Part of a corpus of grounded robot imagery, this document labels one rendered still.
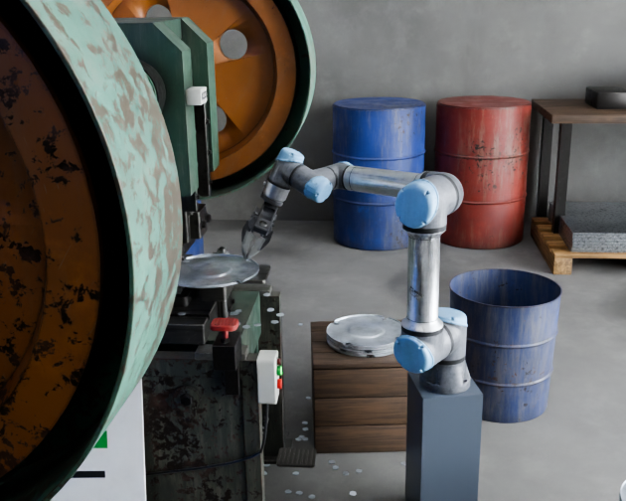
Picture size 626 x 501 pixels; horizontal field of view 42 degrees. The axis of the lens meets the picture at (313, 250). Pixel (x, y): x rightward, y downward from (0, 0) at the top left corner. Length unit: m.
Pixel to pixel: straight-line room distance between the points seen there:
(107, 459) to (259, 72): 1.26
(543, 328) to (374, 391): 0.68
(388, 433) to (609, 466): 0.76
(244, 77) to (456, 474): 1.39
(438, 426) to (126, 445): 0.89
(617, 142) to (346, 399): 3.46
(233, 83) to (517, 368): 1.45
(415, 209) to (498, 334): 1.04
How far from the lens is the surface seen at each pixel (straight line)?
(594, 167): 5.85
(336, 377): 2.84
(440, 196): 2.14
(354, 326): 3.01
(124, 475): 2.42
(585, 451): 3.13
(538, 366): 3.17
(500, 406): 3.19
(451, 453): 2.52
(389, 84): 5.59
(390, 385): 2.87
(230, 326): 2.10
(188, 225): 2.34
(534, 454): 3.06
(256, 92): 2.67
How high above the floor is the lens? 1.58
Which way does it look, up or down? 18 degrees down
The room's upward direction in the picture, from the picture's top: 1 degrees counter-clockwise
